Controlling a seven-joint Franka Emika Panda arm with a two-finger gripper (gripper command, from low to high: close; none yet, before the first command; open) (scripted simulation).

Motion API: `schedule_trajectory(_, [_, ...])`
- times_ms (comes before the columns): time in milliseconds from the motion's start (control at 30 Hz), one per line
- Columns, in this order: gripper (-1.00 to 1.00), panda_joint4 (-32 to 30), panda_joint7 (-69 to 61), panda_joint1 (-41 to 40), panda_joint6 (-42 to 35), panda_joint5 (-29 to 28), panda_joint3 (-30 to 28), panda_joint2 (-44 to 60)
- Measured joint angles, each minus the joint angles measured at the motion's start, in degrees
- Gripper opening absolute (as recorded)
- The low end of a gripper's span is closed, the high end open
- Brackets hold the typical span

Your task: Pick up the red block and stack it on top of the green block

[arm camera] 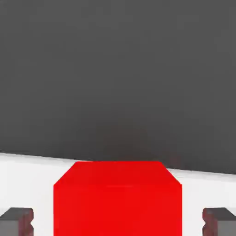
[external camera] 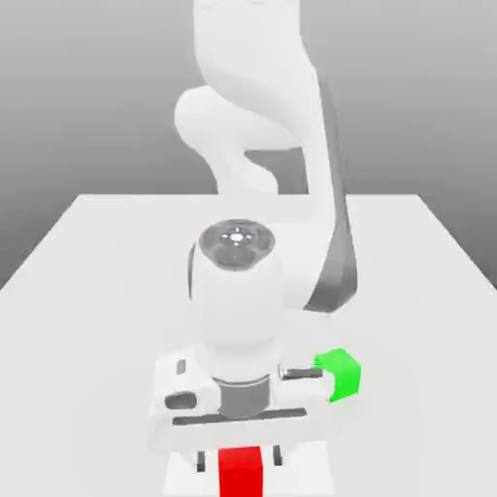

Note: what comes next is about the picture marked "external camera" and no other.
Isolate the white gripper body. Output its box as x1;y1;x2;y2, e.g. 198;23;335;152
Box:
146;390;332;456

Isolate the small red cube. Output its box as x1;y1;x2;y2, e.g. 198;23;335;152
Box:
216;445;265;497

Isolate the small green cube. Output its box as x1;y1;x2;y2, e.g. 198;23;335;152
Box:
313;348;363;405

